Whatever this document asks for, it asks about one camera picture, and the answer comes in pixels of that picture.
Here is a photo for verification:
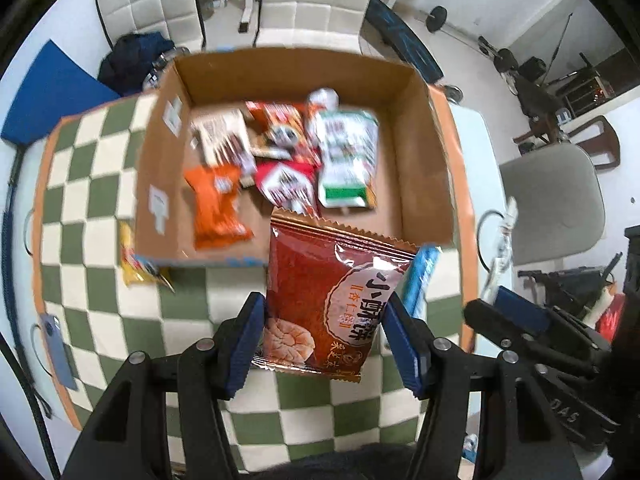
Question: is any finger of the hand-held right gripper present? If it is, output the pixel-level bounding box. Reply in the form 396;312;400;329
494;286;551;332
465;300;539;356

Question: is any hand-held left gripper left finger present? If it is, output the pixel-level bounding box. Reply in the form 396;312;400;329
60;292;267;480

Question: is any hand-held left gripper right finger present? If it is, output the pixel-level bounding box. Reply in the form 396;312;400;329
382;292;583;480

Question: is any clear red-label snack packet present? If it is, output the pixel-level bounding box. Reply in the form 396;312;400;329
487;197;518;301

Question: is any red biscuit snack packet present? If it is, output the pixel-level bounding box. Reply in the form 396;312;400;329
252;212;418;383

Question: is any orange snack packet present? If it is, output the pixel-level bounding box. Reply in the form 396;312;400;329
184;162;255;252

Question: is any red house-print snack packet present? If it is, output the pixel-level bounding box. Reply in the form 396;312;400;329
254;160;321;218

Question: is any cardboard box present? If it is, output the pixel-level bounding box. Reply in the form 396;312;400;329
131;47;458;267

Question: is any green white snack pouch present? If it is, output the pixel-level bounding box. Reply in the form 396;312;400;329
306;88;380;209

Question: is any white wafer snack packet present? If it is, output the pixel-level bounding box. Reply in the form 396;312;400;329
190;110;258;173

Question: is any red white snack packet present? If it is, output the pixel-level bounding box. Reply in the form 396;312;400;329
245;101;321;163

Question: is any red bag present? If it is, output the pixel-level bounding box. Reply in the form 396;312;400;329
597;292;628;341

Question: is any blue stick snack packet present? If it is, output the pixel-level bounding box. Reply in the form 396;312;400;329
400;244;443;318

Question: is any grey shell chair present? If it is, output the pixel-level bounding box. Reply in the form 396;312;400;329
499;142;606;266

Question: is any person's dark fleece clothing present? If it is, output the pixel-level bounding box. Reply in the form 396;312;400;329
280;442;421;480

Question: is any yellow panda snack packet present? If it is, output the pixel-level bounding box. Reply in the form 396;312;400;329
119;220;176;293

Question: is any brown wooden chair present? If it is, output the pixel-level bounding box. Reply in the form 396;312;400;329
515;115;622;173

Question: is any blue smartphone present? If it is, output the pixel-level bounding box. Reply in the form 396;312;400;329
39;312;78;392

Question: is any black exercise machine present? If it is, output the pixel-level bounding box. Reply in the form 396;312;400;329
520;10;616;126

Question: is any green checkered tablecloth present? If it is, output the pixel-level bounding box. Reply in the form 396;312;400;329
31;85;481;476

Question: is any black box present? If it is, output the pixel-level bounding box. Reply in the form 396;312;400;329
517;57;546;83

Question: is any black dumbbell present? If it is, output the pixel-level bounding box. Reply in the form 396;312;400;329
477;35;521;91

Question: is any black sit-up bench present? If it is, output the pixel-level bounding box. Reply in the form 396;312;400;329
365;0;443;83

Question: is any black plate dumbbell bar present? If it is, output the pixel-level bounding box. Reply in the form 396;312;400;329
415;6;481;43

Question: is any dark bag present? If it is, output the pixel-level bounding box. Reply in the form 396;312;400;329
97;32;176;97

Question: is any blue cushion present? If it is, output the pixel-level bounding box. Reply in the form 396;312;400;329
0;40;123;146

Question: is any white quilted chair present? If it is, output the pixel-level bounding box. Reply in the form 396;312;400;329
95;0;207;53
252;0;386;56

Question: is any black cable loop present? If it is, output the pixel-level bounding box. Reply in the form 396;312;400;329
475;208;511;266

